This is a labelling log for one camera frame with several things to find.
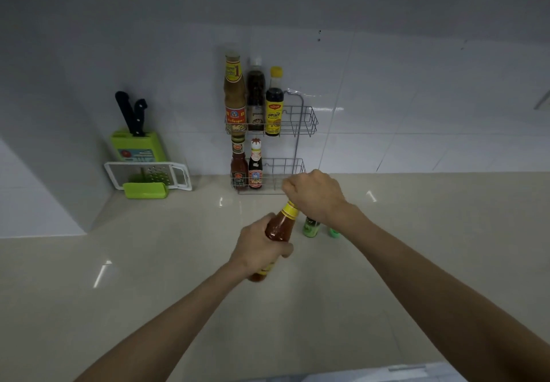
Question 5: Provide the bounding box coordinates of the person's left hand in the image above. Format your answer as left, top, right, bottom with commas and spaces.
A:
229, 212, 295, 278

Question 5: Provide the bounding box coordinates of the person's right hand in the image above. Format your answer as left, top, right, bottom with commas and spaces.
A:
281, 169, 360, 235

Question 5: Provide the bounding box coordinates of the small green label bottle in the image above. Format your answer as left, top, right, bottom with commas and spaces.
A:
302, 216, 321, 239

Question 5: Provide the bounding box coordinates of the orange chili sauce bottle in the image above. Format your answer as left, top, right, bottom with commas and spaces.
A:
247, 200, 300, 283

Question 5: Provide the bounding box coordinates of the oyster sauce bottle red-white cap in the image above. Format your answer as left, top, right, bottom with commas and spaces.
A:
247, 137, 264, 190

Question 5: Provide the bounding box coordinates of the grey wire two-tier rack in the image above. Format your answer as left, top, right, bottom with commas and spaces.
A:
225, 89, 319, 195

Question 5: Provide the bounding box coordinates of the gold lid red sauce bottle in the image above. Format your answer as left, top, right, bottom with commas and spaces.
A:
230, 135, 250, 190

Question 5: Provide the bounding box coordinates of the yellow label soy sauce bottle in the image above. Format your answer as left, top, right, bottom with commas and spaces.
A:
264, 66, 285, 137

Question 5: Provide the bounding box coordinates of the dark sauce bottle white cap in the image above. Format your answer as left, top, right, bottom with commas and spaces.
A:
246, 56, 266, 132

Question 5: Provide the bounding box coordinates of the tall light brown sauce bottle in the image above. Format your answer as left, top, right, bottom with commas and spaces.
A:
223, 53, 248, 133

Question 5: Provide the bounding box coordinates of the person's left forearm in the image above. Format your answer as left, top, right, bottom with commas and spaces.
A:
75, 261, 251, 382

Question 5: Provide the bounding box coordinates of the person's right forearm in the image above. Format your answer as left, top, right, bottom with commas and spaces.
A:
339, 205, 550, 382

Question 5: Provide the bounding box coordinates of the white framed metal grater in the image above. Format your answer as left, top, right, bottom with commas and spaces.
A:
104, 161, 193, 192

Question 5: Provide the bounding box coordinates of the green grater container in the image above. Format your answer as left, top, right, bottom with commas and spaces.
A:
123, 182, 169, 200

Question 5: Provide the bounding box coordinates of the green knife block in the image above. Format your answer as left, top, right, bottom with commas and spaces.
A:
109, 131, 167, 163

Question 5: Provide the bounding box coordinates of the small black-handled knife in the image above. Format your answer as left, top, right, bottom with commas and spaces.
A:
132, 99, 148, 137

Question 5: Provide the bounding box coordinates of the large black-handled knife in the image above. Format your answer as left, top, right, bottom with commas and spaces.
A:
115, 90, 136, 136

